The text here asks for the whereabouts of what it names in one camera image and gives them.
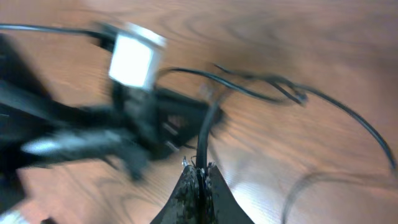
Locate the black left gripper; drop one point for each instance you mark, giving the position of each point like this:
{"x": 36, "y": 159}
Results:
{"x": 160, "y": 121}

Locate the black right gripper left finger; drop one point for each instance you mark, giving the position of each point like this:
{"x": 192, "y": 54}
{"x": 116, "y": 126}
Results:
{"x": 182, "y": 205}

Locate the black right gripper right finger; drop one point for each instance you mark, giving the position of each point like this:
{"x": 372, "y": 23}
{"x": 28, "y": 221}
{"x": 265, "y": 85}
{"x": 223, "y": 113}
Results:
{"x": 220, "y": 205}

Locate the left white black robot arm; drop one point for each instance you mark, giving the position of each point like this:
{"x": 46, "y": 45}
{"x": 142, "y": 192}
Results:
{"x": 36, "y": 129}

